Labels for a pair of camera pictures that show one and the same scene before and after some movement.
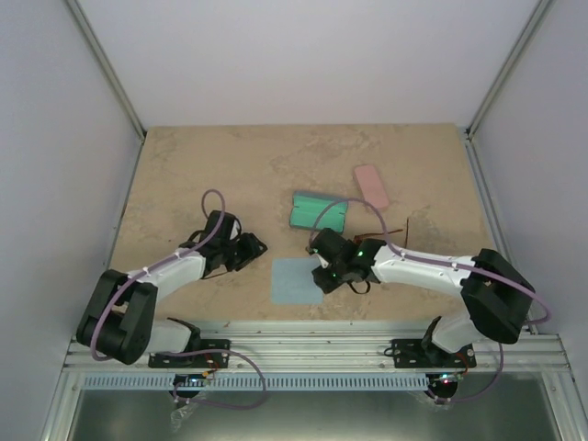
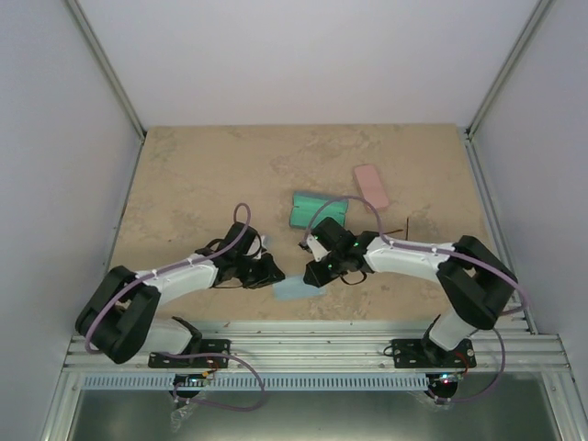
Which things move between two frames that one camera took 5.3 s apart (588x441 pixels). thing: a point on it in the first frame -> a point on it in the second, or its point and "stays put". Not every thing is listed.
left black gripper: [252, 252] -> [266, 277]
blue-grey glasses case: [319, 210] stays put
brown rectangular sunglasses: [383, 233] stays put
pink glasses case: [371, 186] stays put
